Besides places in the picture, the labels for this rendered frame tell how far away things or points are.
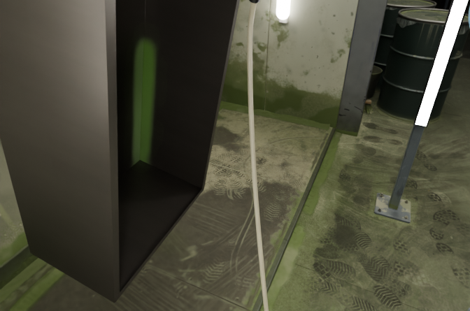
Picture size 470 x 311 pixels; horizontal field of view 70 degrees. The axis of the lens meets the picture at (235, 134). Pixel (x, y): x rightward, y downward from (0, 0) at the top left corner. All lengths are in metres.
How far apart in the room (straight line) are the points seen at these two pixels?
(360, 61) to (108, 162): 2.25
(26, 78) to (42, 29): 0.14
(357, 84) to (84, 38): 2.37
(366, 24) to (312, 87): 0.63
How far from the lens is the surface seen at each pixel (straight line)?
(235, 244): 1.88
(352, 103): 2.87
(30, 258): 2.02
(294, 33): 2.79
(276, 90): 2.98
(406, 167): 2.13
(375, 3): 2.65
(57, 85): 0.76
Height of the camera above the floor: 1.46
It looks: 31 degrees down
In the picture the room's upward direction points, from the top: straight up
